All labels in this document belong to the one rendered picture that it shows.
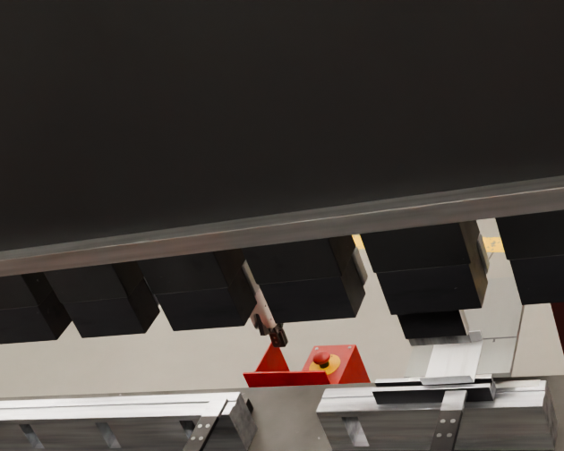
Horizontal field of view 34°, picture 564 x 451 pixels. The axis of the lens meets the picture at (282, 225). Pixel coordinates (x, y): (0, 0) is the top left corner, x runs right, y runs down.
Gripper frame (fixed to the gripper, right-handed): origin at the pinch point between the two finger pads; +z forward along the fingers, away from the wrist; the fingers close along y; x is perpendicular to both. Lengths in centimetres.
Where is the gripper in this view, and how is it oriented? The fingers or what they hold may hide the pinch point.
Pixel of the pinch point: (278, 337)
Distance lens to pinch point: 207.9
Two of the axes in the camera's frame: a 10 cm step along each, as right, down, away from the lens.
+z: 3.0, 8.7, 3.9
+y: 3.8, -4.8, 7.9
